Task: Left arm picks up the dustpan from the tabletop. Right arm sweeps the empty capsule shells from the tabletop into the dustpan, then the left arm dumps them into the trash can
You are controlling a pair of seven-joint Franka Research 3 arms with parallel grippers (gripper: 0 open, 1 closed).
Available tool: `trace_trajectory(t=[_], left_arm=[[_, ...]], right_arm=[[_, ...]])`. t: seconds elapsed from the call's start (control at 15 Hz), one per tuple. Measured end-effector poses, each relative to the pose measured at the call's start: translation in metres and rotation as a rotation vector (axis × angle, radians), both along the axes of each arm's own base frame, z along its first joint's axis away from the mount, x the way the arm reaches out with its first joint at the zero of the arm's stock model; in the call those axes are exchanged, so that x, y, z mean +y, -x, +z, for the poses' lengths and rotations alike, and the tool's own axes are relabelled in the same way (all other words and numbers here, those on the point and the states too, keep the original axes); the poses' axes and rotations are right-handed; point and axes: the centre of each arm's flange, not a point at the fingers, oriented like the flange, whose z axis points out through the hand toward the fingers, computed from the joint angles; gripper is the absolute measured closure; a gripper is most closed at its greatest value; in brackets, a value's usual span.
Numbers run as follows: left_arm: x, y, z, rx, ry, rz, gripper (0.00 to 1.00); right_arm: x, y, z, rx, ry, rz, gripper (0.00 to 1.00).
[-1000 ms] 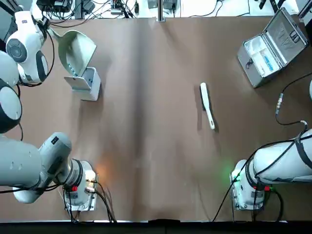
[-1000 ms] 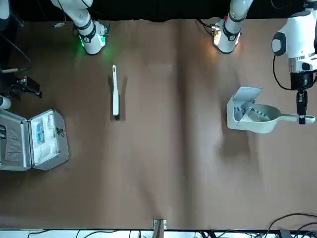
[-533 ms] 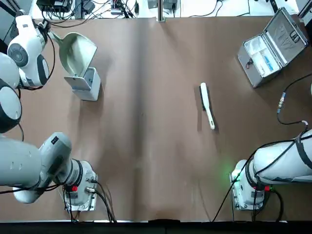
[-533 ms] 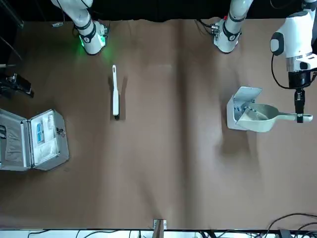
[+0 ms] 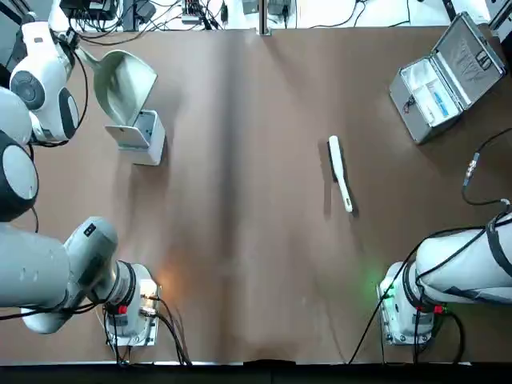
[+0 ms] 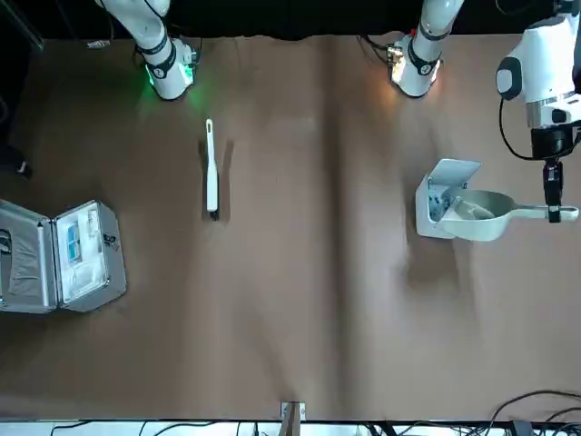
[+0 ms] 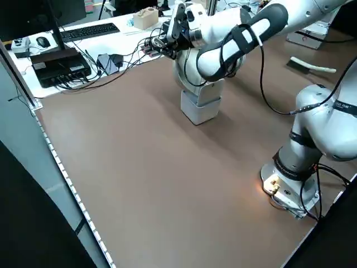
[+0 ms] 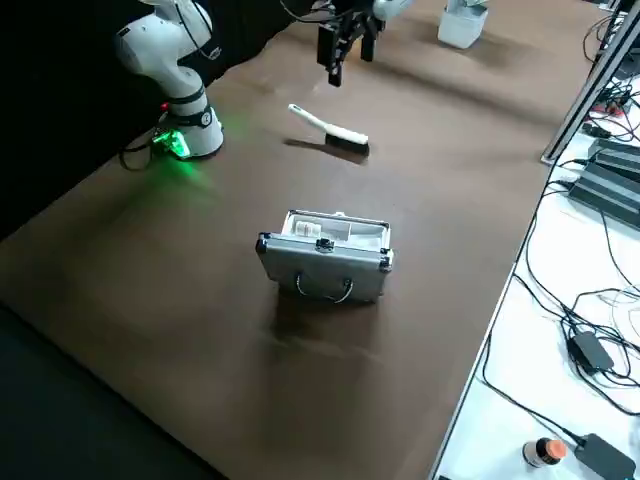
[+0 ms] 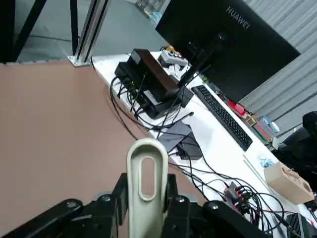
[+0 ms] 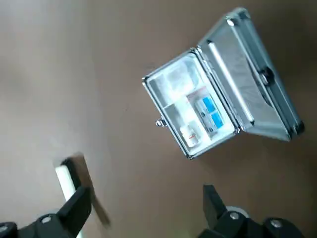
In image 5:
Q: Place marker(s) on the striped terminal hub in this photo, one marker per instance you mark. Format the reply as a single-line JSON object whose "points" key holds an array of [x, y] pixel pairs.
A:
{"points": [[190, 12]]}

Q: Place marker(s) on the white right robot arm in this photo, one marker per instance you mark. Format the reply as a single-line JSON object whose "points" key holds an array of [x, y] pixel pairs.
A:
{"points": [[460, 264]]}

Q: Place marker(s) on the white plastic trash can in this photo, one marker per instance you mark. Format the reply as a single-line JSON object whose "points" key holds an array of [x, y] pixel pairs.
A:
{"points": [[154, 148]]}

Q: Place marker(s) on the grey power supply box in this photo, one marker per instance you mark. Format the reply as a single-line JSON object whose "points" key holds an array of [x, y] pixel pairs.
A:
{"points": [[277, 7], [251, 6]]}

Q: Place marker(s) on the silver aluminium case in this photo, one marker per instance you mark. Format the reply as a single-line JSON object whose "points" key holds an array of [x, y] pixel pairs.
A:
{"points": [[464, 60]]}

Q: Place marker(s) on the black electronics box with ports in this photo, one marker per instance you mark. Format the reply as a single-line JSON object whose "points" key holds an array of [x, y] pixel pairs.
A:
{"points": [[96, 8]]}

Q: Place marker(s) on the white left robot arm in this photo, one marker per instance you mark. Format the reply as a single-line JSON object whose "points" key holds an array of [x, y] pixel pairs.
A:
{"points": [[40, 272]]}

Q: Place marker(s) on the black power adapter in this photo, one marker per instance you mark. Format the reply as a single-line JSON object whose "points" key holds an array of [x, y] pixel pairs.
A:
{"points": [[145, 11]]}

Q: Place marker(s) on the short aluminium profile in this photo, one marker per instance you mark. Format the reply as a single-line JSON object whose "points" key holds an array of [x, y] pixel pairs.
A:
{"points": [[448, 7]]}

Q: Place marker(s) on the white hand brush black bristles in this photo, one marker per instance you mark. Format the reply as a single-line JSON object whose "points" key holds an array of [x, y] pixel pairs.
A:
{"points": [[338, 160]]}

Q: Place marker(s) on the pale grey plastic dustpan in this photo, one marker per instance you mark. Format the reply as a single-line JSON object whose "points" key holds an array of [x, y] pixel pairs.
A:
{"points": [[120, 84]]}

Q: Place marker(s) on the aluminium profile post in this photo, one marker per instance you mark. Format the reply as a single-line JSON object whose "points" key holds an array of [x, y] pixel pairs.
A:
{"points": [[265, 18]]}

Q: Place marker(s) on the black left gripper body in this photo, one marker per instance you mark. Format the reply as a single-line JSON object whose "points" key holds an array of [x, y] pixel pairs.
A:
{"points": [[69, 41]]}

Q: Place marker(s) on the blue white medicine box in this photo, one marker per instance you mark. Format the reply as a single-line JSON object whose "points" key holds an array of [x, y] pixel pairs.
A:
{"points": [[438, 100]]}

